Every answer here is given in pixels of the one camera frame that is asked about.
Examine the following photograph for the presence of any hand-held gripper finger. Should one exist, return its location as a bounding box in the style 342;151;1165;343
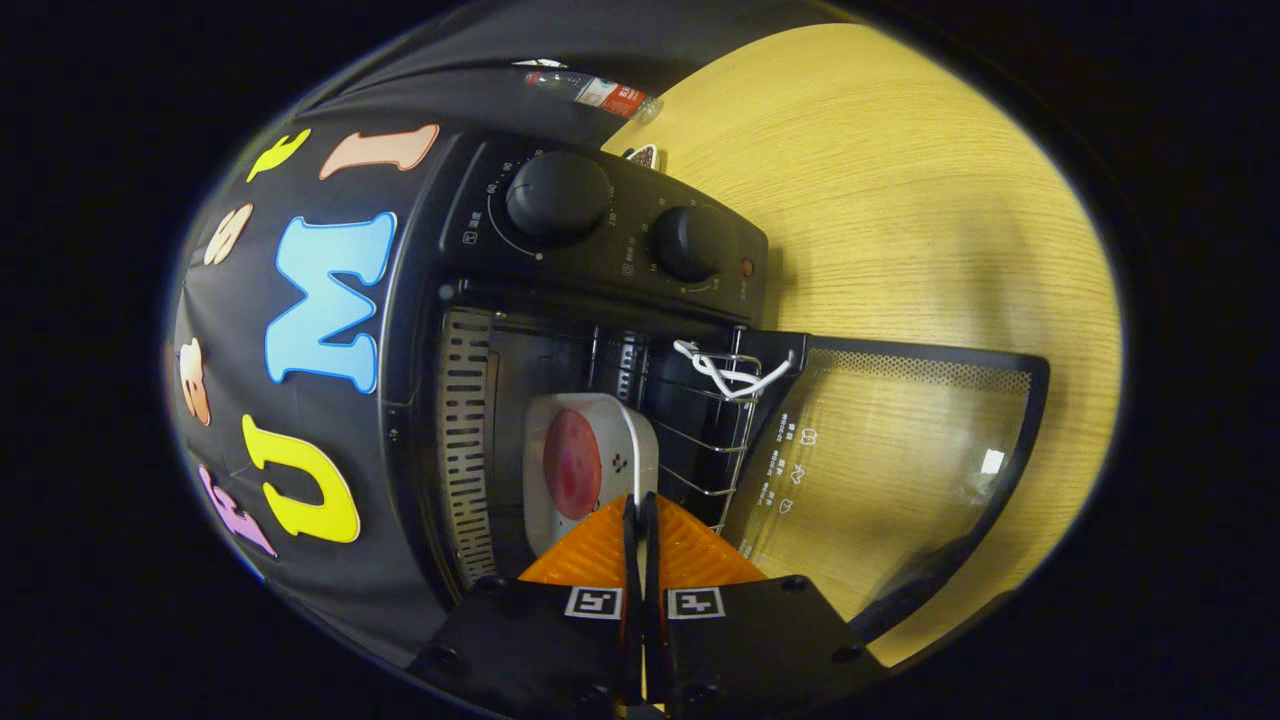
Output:
410;492;646;720
640;492;886;720

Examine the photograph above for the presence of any pink ham slice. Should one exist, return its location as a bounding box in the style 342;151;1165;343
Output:
543;408;604;521

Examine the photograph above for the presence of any white food tray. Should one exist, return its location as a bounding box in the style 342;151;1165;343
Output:
522;393;660;558

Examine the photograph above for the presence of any black toaster oven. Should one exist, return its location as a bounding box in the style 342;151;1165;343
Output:
378;130;1051;641

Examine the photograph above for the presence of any red label water bottle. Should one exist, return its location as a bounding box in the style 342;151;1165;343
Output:
525;68;664;124

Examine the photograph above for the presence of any white string loop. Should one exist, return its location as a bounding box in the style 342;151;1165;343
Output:
673;339;793;402

